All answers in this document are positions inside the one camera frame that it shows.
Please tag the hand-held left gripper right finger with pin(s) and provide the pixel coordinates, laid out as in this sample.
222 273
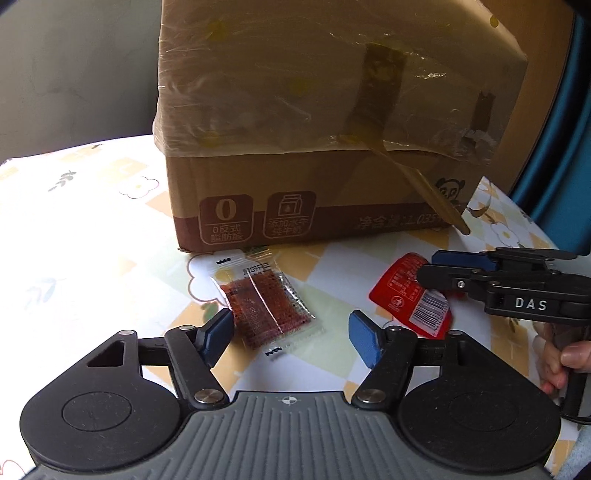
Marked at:
364 339

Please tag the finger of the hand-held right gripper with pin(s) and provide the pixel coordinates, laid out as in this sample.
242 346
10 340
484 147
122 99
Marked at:
448 279
461 261

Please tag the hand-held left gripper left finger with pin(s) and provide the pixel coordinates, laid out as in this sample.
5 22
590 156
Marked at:
217 337

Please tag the red snack packet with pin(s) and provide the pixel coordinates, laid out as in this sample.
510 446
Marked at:
401 297

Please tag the clear red-brown snack packet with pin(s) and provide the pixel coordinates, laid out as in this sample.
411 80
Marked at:
263 300

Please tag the brown cardboard box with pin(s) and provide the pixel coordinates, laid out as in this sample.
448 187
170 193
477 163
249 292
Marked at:
323 189

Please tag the person's right hand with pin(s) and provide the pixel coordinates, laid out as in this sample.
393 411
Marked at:
577 355

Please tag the floral checked tablecloth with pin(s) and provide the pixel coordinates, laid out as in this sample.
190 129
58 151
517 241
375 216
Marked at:
92 230

